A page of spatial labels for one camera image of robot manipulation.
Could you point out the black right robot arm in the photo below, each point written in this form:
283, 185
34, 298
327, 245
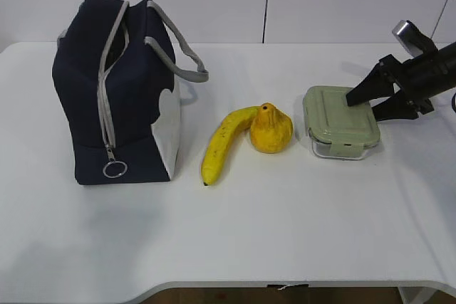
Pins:
444, 70

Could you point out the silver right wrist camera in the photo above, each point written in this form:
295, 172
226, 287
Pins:
412, 39

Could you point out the navy insulated lunch bag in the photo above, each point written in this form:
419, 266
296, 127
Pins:
116, 73

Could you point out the yellow banana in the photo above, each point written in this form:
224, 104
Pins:
221, 141

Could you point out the black tape on table edge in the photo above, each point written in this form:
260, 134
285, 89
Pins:
287, 286

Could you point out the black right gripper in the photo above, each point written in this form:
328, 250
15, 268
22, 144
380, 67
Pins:
406, 87

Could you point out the yellow pear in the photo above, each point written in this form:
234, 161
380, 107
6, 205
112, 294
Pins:
271, 129

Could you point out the green lid glass container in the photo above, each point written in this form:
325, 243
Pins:
336, 130

